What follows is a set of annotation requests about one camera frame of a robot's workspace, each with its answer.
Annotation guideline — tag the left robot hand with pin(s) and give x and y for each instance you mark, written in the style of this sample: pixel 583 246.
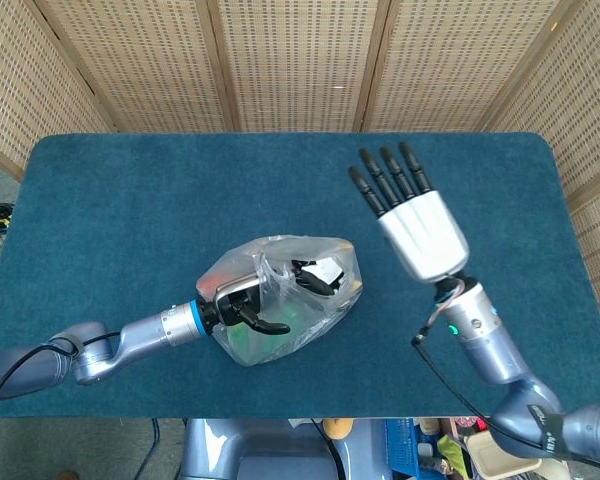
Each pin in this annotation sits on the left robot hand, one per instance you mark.
pixel 235 292

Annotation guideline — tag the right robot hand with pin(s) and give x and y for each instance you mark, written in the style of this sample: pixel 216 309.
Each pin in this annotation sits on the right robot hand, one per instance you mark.
pixel 425 235

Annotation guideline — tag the clear plastic shopping bag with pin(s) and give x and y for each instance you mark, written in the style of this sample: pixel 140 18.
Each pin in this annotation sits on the clear plastic shopping bag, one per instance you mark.
pixel 280 250

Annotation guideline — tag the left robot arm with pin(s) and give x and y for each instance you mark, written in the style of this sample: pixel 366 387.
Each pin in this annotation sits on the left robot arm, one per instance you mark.
pixel 145 332

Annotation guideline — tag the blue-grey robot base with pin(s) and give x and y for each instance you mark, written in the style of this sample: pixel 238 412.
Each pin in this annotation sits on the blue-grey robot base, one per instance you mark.
pixel 230 450

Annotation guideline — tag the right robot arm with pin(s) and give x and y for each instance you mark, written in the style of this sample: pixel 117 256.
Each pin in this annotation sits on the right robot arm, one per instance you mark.
pixel 490 350

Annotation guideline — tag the green printed box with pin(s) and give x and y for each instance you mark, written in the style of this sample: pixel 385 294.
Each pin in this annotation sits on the green printed box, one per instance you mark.
pixel 237 337

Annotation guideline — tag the blue carpet table cover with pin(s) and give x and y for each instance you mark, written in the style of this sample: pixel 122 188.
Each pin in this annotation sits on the blue carpet table cover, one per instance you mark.
pixel 130 200

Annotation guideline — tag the yellow-orange round object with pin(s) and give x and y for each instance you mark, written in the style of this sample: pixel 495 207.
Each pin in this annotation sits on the yellow-orange round object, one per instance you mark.
pixel 338 429

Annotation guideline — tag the blue plastic basket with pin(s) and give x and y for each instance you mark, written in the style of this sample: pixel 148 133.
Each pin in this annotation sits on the blue plastic basket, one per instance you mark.
pixel 402 445

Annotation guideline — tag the yellow-green cloth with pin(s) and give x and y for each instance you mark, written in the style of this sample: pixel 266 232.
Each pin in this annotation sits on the yellow-green cloth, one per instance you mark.
pixel 450 447

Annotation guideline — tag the cream plastic tray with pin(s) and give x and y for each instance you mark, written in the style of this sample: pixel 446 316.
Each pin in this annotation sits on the cream plastic tray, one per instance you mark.
pixel 500 460

